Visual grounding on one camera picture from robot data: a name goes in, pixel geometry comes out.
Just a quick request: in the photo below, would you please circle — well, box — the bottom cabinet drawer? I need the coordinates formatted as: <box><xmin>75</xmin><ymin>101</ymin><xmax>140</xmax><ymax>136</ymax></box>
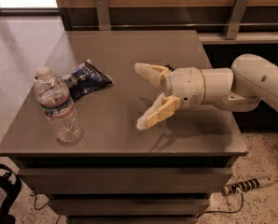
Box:
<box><xmin>66</xmin><ymin>216</ymin><xmax>196</xmax><ymax>224</ymax></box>

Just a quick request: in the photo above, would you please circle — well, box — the black bag with straps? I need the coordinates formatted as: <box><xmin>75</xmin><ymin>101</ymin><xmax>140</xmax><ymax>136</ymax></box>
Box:
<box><xmin>0</xmin><ymin>163</ymin><xmax>21</xmax><ymax>224</ymax></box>

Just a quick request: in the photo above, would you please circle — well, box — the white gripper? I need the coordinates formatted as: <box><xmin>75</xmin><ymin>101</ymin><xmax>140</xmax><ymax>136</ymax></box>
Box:
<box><xmin>134</xmin><ymin>63</ymin><xmax>205</xmax><ymax>130</ymax></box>

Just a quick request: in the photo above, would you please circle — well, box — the top cabinet drawer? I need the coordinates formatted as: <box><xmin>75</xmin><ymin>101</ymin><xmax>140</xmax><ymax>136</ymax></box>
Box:
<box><xmin>19</xmin><ymin>168</ymin><xmax>231</xmax><ymax>194</ymax></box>

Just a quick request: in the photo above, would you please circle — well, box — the middle cabinet drawer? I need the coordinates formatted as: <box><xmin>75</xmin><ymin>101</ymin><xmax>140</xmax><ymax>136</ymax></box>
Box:
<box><xmin>49</xmin><ymin>198</ymin><xmax>209</xmax><ymax>216</ymax></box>

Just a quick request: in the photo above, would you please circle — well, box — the black power cable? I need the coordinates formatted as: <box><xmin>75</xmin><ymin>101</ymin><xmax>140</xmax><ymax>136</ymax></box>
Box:
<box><xmin>195</xmin><ymin>191</ymin><xmax>244</xmax><ymax>220</ymax></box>

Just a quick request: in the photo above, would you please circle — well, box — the grey drawer cabinet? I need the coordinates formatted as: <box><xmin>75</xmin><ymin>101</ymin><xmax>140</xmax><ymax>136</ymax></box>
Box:
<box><xmin>0</xmin><ymin>30</ymin><xmax>249</xmax><ymax>224</ymax></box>

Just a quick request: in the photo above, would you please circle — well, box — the white power strip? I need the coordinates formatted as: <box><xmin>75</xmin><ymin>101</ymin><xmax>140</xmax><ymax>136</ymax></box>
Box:
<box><xmin>222</xmin><ymin>176</ymin><xmax>275</xmax><ymax>196</ymax></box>

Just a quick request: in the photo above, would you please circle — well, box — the blue chip bag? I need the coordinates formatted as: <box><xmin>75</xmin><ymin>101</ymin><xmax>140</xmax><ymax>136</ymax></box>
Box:
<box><xmin>63</xmin><ymin>59</ymin><xmax>112</xmax><ymax>100</ymax></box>

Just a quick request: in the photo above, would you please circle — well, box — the metal rail bracket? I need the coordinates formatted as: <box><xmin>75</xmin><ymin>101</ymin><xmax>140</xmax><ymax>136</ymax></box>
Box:
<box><xmin>94</xmin><ymin>0</ymin><xmax>111</xmax><ymax>31</ymax></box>
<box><xmin>223</xmin><ymin>0</ymin><xmax>249</xmax><ymax>40</ymax></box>

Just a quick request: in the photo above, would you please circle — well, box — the horizontal metal rail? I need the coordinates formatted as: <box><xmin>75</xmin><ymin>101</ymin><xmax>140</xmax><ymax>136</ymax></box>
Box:
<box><xmin>72</xmin><ymin>22</ymin><xmax>278</xmax><ymax>29</ymax></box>

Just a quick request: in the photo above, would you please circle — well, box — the right metal rail bracket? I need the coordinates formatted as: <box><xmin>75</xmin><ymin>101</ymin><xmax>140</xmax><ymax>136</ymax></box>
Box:
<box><xmin>223</xmin><ymin>0</ymin><xmax>249</xmax><ymax>40</ymax></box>

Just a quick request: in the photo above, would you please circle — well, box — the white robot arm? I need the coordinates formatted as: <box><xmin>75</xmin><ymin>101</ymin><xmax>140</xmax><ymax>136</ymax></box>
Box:
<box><xmin>134</xmin><ymin>54</ymin><xmax>278</xmax><ymax>130</ymax></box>

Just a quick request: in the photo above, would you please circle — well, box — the left metal rail bracket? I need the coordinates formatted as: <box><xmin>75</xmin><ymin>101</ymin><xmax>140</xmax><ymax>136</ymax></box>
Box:
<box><xmin>94</xmin><ymin>0</ymin><xmax>111</xmax><ymax>31</ymax></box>

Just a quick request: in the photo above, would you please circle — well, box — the clear plastic water bottle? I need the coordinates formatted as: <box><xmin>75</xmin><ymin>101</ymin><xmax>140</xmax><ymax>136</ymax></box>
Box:
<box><xmin>34</xmin><ymin>66</ymin><xmax>83</xmax><ymax>144</ymax></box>

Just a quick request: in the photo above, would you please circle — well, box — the cabinet drawer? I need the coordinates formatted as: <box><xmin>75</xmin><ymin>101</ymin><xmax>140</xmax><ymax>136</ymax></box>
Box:
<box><xmin>66</xmin><ymin>216</ymin><xmax>196</xmax><ymax>224</ymax></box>
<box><xmin>49</xmin><ymin>198</ymin><xmax>209</xmax><ymax>216</ymax></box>
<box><xmin>19</xmin><ymin>168</ymin><xmax>231</xmax><ymax>194</ymax></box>

